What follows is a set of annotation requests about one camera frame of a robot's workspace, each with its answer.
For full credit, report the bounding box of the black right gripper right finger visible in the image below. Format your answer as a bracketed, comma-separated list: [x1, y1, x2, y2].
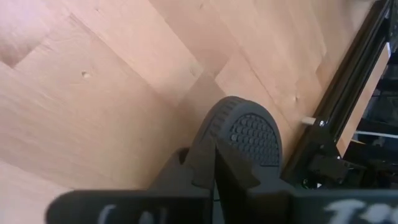
[215, 139, 295, 224]

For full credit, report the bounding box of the black rubber slide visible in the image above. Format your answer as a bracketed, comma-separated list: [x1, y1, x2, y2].
[183, 95, 284, 177]

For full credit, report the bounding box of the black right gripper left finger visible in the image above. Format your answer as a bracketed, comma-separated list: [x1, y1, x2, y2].
[149, 136, 216, 200]

